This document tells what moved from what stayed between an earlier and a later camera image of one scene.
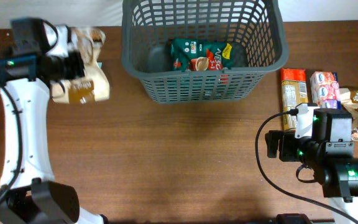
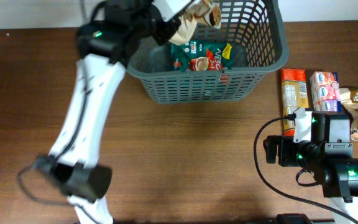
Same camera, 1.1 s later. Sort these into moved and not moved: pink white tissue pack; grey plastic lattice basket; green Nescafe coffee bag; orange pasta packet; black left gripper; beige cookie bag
Moved: beige cookie bag; black left gripper
Not moved: orange pasta packet; grey plastic lattice basket; pink white tissue pack; green Nescafe coffee bag
